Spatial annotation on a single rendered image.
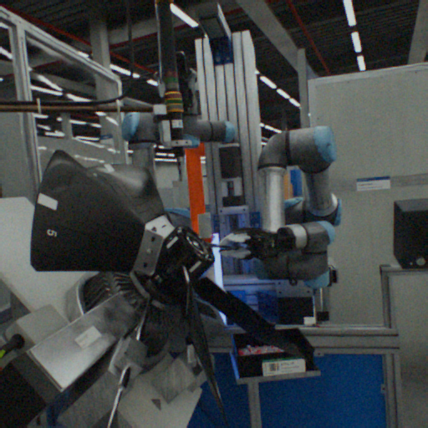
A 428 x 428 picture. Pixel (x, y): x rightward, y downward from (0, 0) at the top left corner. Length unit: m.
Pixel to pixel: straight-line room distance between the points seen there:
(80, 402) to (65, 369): 0.09
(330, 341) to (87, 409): 0.86
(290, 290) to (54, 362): 1.06
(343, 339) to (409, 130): 1.75
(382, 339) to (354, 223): 1.47
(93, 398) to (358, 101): 2.44
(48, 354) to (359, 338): 0.99
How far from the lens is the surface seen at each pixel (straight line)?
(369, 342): 1.38
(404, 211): 1.26
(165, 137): 0.95
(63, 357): 0.65
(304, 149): 1.26
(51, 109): 0.93
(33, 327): 0.70
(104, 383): 0.68
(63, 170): 0.73
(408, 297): 2.92
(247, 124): 1.84
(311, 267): 1.18
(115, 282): 0.87
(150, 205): 0.96
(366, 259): 2.81
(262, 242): 1.05
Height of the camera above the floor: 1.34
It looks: 4 degrees down
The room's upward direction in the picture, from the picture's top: 5 degrees counter-clockwise
